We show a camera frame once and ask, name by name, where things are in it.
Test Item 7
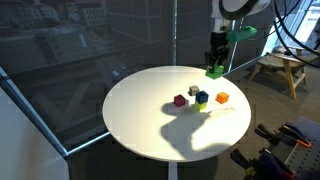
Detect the blue block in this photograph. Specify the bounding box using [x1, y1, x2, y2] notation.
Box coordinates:
[196, 91, 209, 104]

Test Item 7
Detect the lime yellow-green block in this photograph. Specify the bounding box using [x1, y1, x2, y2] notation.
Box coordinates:
[193, 101, 207, 111]

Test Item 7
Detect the wooden chair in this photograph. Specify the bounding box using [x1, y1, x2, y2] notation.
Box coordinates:
[249, 46, 319, 99]

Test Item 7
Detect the round white table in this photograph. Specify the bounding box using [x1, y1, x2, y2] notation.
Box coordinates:
[103, 66, 251, 162]

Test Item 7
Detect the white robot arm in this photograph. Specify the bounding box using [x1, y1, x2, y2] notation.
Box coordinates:
[205, 0, 271, 72]

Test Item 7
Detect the grey block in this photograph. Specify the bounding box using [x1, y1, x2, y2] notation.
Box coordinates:
[188, 85, 199, 96]

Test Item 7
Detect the green block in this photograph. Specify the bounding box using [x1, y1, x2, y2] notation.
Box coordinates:
[206, 65, 224, 79]

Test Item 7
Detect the magenta block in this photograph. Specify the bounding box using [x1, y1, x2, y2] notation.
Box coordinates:
[174, 94, 185, 107]

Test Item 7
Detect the metal window frame post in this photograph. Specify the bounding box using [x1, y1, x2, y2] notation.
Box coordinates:
[172, 0, 178, 65]

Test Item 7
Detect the orange block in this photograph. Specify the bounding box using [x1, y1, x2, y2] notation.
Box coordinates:
[216, 92, 229, 104]

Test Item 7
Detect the black perforated cart with clamps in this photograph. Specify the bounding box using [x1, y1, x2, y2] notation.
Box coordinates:
[230, 117, 320, 180]

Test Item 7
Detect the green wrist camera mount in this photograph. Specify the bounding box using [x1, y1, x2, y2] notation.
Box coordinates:
[226, 26, 257, 43]

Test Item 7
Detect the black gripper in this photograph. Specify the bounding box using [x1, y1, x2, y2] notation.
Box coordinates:
[205, 32, 230, 69]

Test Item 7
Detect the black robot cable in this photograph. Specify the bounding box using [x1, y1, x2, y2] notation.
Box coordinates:
[273, 0, 320, 69]

